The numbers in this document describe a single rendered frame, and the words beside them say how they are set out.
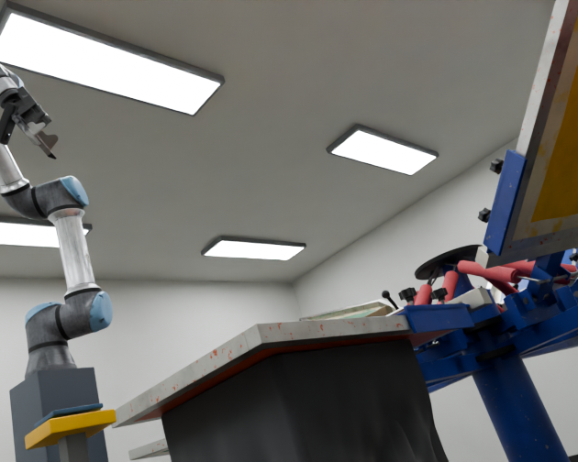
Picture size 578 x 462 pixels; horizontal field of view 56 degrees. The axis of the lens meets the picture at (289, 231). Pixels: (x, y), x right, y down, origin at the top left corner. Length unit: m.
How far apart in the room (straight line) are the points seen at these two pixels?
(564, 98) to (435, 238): 4.77
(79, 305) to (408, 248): 4.98
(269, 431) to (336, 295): 5.93
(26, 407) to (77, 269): 0.43
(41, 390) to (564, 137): 1.58
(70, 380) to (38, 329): 0.20
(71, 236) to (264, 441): 1.04
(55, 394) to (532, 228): 1.45
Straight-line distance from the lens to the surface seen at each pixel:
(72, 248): 1.88
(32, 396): 1.78
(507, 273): 1.99
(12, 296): 5.49
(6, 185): 1.99
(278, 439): 1.10
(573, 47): 1.49
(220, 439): 1.24
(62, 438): 1.20
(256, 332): 0.98
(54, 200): 1.94
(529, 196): 1.62
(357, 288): 6.79
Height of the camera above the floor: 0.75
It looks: 23 degrees up
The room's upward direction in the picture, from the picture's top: 18 degrees counter-clockwise
